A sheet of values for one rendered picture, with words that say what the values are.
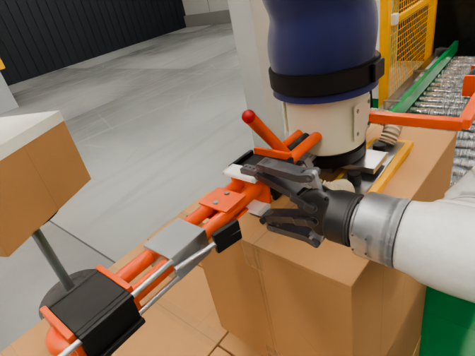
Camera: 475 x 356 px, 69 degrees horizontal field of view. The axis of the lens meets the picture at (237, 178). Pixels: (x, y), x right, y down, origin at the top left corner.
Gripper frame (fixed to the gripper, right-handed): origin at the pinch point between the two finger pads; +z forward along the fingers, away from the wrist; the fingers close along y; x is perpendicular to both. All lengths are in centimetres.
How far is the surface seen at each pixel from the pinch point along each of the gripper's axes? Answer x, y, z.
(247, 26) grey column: 130, -4, 100
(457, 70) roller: 248, 56, 12
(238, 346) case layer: 0, 57, 15
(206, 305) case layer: 5, 57, 32
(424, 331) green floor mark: 70, 111, -19
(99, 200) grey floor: 62, 112, 234
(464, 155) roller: 129, 58, -15
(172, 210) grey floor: 81, 112, 158
